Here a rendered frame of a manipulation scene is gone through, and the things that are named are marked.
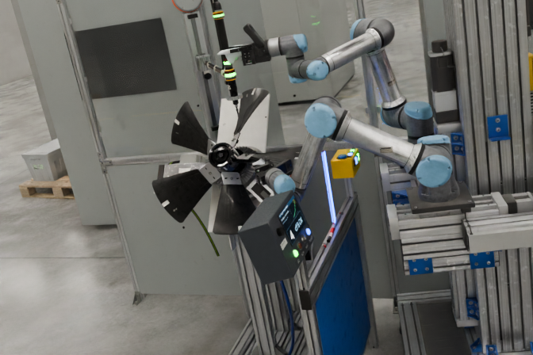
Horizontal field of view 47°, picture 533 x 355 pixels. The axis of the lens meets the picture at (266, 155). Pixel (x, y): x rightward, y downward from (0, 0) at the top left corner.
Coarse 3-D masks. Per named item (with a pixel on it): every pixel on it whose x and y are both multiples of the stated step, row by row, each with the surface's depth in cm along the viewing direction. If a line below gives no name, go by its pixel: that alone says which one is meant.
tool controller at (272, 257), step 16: (288, 192) 203; (256, 208) 201; (272, 208) 193; (288, 208) 196; (256, 224) 184; (272, 224) 183; (288, 224) 193; (304, 224) 203; (256, 240) 185; (272, 240) 183; (288, 240) 189; (256, 256) 186; (272, 256) 185; (288, 256) 186; (304, 256) 196; (272, 272) 187; (288, 272) 185
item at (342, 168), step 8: (336, 152) 292; (344, 152) 290; (336, 160) 282; (344, 160) 280; (352, 160) 280; (336, 168) 283; (344, 168) 281; (352, 168) 280; (336, 176) 284; (344, 176) 283; (352, 176) 281
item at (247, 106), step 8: (256, 88) 280; (248, 96) 282; (256, 96) 276; (264, 96) 272; (240, 104) 288; (248, 104) 278; (256, 104) 272; (240, 112) 284; (248, 112) 274; (240, 120) 277; (240, 128) 273
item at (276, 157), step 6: (288, 150) 271; (294, 150) 269; (300, 150) 268; (252, 156) 266; (258, 156) 267; (264, 156) 266; (270, 156) 265; (276, 156) 264; (282, 156) 264; (288, 156) 264; (294, 156) 263; (276, 162) 260; (294, 162) 259; (288, 174) 254
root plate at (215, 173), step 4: (208, 164) 274; (200, 168) 274; (204, 168) 274; (208, 168) 274; (212, 168) 274; (204, 172) 275; (208, 172) 275; (212, 172) 275; (216, 172) 275; (204, 176) 275; (208, 176) 275; (212, 176) 276; (216, 176) 276; (220, 176) 276; (208, 180) 276; (212, 180) 276; (216, 180) 277
